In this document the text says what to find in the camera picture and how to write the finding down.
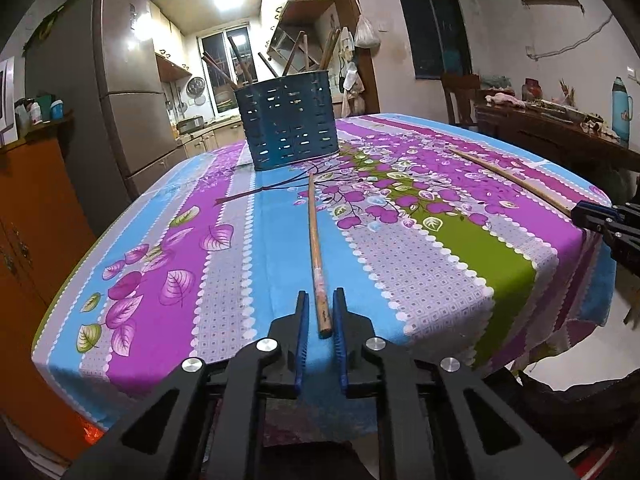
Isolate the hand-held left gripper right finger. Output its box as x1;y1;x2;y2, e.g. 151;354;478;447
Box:
334;288;578;480

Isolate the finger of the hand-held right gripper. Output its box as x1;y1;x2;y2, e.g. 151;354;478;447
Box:
602;230;640;276
572;200;640;233

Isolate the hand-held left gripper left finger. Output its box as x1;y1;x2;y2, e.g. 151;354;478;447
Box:
62;291;310;480

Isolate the blue perforated chopstick holder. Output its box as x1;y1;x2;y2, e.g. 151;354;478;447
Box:
234;69;341;173

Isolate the wooden side table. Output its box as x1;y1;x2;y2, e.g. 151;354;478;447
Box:
475;102;640;201

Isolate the floral striped tablecloth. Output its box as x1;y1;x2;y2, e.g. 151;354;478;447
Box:
30;112;618;453

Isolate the teal thermos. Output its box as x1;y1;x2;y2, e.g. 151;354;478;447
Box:
611;77;632;148

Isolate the dark cloth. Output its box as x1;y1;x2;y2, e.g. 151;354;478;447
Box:
520;367;640;411

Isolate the wooden chair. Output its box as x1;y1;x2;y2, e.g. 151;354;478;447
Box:
440;74;483;128

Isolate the red plastic bag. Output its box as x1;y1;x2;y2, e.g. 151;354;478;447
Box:
75;410;106;446

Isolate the dark window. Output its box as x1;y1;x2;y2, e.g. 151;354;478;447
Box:
395;0;473;81

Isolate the hanging pale cloth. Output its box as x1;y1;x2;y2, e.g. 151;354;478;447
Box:
340;62;363;116

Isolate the hanging white plastic bag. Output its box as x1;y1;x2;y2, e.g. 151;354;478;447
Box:
354;12;382;50

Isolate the kitchen window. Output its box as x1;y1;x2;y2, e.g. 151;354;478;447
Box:
197;32;251;116

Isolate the orange wooden cabinet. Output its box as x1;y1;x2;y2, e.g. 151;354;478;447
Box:
0;115;98;461

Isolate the range hood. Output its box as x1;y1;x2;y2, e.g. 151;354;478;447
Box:
267;30;321;68

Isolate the grey refrigerator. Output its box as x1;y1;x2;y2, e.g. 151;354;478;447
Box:
25;0;188;201

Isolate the green garland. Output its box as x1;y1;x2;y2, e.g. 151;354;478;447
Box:
22;0;106;53

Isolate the wall cable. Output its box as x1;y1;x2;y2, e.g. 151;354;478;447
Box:
525;10;613;61

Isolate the wooden door frame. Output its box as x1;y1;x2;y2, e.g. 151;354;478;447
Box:
330;0;381;116

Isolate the kitchen wall cabinet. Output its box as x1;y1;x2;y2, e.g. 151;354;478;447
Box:
150;2;193;83
270;0;336;61

